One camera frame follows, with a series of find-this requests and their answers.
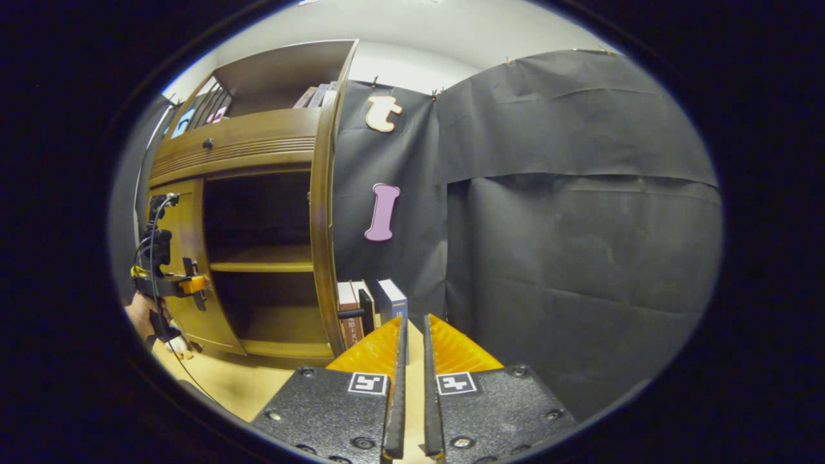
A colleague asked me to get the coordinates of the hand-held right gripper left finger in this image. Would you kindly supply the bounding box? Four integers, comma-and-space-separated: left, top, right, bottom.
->
249, 314, 409, 464

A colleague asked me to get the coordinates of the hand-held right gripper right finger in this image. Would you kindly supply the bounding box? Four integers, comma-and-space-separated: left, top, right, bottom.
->
423, 314, 578, 464

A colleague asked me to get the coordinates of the wooden double-door shoe cabinet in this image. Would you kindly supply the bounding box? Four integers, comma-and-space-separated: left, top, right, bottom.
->
144, 39, 376, 369

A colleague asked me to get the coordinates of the wooden cabinet shelf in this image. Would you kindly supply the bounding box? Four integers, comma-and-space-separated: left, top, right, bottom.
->
207, 243, 316, 273

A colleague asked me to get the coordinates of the wooden cabinet drawer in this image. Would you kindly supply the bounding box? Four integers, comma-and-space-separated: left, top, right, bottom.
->
148, 106, 324, 189

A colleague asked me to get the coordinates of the brown book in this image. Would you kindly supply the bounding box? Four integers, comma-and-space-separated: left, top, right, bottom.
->
336, 280, 365, 349

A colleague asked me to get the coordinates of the thin black book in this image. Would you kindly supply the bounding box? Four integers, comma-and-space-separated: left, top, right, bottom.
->
357, 289, 376, 336

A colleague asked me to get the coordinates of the blue and white book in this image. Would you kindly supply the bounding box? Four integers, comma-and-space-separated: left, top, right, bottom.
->
376, 278, 409, 327

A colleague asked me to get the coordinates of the black backdrop cloth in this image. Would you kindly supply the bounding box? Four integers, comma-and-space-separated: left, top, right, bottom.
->
108, 48, 724, 423

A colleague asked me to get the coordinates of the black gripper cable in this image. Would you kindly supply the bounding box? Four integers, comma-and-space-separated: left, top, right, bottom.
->
133, 193, 217, 401

